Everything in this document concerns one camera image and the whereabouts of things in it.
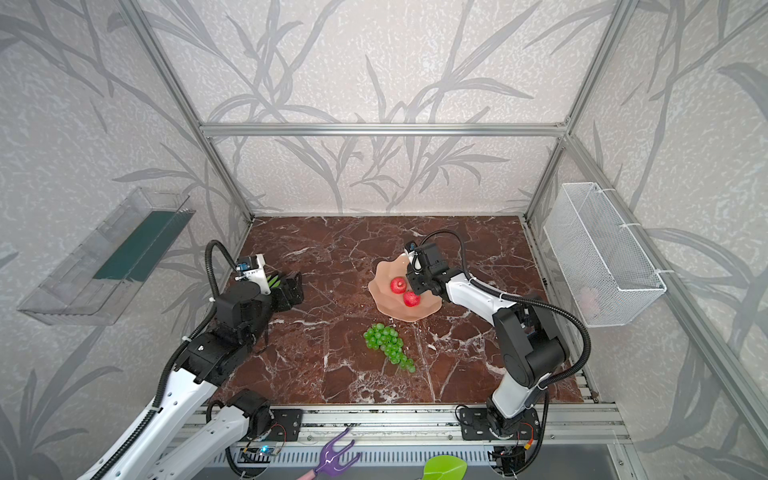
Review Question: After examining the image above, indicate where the red fake apple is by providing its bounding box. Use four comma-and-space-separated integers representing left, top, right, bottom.
390, 276, 408, 295
403, 291, 421, 308

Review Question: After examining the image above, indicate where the green fake grape bunch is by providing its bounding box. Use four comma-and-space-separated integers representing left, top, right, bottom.
363, 323, 416, 373

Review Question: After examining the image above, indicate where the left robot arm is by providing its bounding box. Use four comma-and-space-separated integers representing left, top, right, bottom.
82, 270, 304, 479

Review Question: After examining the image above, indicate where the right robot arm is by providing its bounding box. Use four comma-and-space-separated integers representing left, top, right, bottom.
405, 242, 592, 438

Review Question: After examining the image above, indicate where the pink scalloped fruit bowl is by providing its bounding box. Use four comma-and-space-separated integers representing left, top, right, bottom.
368, 254, 443, 322

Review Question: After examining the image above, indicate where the pink item in basket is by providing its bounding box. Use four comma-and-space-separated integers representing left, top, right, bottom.
577, 286, 601, 321

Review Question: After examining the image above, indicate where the purple plastic hand rake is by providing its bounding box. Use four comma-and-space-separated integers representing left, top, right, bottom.
298, 426, 362, 480

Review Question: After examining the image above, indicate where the green plastic trowel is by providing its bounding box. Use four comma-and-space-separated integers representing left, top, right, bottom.
421, 455, 468, 480

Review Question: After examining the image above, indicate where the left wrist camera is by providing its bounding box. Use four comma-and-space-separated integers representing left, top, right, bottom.
235, 254, 271, 295

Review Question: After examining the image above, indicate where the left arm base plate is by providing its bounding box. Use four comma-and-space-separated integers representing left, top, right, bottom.
249, 408, 304, 443

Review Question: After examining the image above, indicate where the clear plastic wall shelf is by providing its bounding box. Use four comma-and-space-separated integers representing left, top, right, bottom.
18, 187, 195, 326

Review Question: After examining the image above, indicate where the aluminium front rail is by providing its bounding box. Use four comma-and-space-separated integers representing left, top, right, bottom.
287, 403, 631, 447

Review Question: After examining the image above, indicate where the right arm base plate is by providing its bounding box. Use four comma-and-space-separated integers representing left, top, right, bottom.
454, 404, 541, 443

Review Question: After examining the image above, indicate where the white wire mesh basket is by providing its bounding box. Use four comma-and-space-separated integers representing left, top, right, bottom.
544, 182, 667, 328

